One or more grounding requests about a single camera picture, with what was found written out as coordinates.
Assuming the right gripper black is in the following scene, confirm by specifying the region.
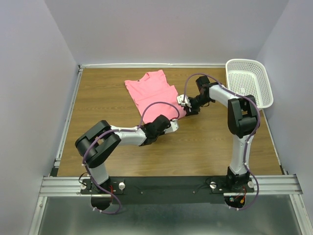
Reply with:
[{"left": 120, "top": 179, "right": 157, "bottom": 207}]
[{"left": 183, "top": 94, "right": 212, "bottom": 117}]

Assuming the pink t shirt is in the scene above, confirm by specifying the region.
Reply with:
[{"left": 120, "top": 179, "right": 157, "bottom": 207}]
[{"left": 125, "top": 70, "right": 186, "bottom": 123}]

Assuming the white perforated plastic basket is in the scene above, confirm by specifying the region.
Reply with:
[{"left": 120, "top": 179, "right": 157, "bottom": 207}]
[{"left": 225, "top": 59, "right": 273, "bottom": 109}]

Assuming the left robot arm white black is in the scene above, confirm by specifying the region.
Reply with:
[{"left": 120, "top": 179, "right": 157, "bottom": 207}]
[{"left": 75, "top": 115, "right": 179, "bottom": 193}]

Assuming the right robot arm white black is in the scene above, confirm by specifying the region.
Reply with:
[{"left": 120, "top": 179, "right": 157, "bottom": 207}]
[{"left": 179, "top": 73, "right": 261, "bottom": 192}]

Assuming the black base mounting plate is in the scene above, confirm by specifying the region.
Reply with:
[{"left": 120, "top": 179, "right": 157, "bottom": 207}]
[{"left": 80, "top": 176, "right": 255, "bottom": 210}]

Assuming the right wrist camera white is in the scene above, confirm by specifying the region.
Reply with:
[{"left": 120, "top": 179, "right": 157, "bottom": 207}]
[{"left": 177, "top": 94, "right": 192, "bottom": 108}]

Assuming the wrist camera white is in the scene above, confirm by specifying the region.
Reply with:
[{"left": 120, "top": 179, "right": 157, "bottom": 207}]
[
  {"left": 177, "top": 94, "right": 192, "bottom": 108},
  {"left": 164, "top": 119, "right": 179, "bottom": 134}
]

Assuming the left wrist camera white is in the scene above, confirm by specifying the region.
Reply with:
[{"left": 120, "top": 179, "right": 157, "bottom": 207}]
[{"left": 164, "top": 119, "right": 179, "bottom": 134}]

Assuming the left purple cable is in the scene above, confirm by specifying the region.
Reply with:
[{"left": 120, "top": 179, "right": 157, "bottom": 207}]
[{"left": 82, "top": 100, "right": 181, "bottom": 215}]

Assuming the purple cable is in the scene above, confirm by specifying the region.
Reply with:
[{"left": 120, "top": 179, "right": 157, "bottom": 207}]
[
  {"left": 182, "top": 72, "right": 261, "bottom": 211},
  {"left": 82, "top": 100, "right": 181, "bottom": 215}
]

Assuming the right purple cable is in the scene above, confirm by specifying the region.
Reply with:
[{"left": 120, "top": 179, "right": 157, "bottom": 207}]
[{"left": 182, "top": 72, "right": 261, "bottom": 211}]

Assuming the aluminium front rail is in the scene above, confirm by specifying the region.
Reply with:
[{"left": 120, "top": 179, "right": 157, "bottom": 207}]
[{"left": 39, "top": 175, "right": 303, "bottom": 197}]

